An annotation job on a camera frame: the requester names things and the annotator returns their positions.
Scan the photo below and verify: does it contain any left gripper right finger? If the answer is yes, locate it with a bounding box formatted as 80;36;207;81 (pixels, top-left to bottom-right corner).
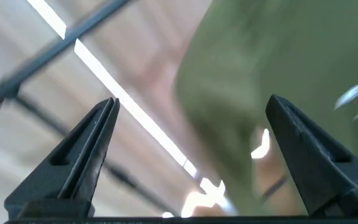
265;94;358;217

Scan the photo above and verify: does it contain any black clothes rack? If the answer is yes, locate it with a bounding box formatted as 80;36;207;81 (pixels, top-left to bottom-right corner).
0;0;289;216

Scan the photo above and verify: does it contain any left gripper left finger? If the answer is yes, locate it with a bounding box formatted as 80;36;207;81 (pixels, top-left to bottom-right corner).
4;97;121;218

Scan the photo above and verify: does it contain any green sleeveless top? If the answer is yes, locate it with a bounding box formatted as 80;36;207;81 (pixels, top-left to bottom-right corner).
174;0;358;216

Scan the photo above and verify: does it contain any beige curtain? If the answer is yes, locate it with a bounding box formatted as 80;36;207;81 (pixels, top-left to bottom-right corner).
0;0;213;224

